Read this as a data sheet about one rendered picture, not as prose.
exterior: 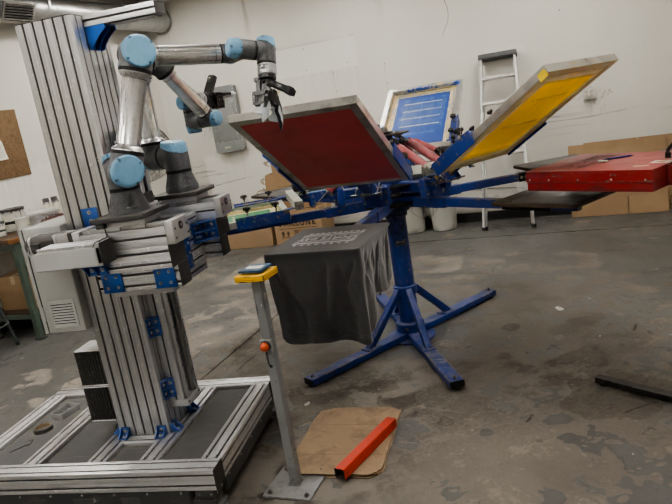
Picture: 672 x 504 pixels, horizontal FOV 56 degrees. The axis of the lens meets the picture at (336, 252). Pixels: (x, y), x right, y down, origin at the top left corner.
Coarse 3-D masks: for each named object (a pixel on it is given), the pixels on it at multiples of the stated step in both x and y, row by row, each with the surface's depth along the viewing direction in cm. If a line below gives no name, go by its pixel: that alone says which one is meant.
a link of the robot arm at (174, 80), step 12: (156, 72) 281; (168, 72) 282; (168, 84) 288; (180, 84) 289; (180, 96) 293; (192, 96) 294; (192, 108) 298; (204, 108) 300; (204, 120) 304; (216, 120) 304
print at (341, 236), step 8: (328, 232) 303; (336, 232) 300; (344, 232) 297; (352, 232) 294; (360, 232) 292; (304, 240) 294; (312, 240) 291; (320, 240) 288; (328, 240) 286; (336, 240) 283; (344, 240) 280; (352, 240) 278
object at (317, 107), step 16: (352, 96) 251; (288, 112) 260; (304, 112) 259; (320, 112) 258; (368, 112) 263; (240, 128) 275; (368, 128) 269; (256, 144) 289; (384, 144) 283; (272, 160) 305; (288, 176) 323; (400, 176) 316
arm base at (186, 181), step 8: (168, 176) 289; (176, 176) 287; (184, 176) 288; (192, 176) 291; (168, 184) 288; (176, 184) 286; (184, 184) 288; (192, 184) 289; (168, 192) 289; (176, 192) 287
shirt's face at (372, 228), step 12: (312, 228) 319; (324, 228) 314; (336, 228) 309; (348, 228) 305; (360, 228) 300; (372, 228) 296; (288, 240) 300; (360, 240) 276; (276, 252) 278; (288, 252) 275
